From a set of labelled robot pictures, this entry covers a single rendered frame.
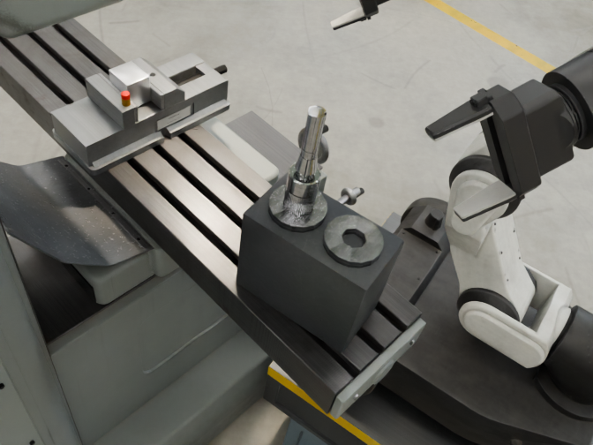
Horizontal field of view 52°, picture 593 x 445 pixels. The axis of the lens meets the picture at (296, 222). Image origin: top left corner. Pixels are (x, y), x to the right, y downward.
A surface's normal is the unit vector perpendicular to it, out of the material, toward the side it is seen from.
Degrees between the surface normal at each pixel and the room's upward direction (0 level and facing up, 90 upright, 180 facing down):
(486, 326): 90
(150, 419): 0
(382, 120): 0
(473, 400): 0
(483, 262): 90
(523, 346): 90
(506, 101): 34
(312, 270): 90
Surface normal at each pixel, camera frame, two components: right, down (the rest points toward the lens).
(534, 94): -0.40, -0.73
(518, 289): 0.66, -0.13
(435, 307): 0.14, -0.64
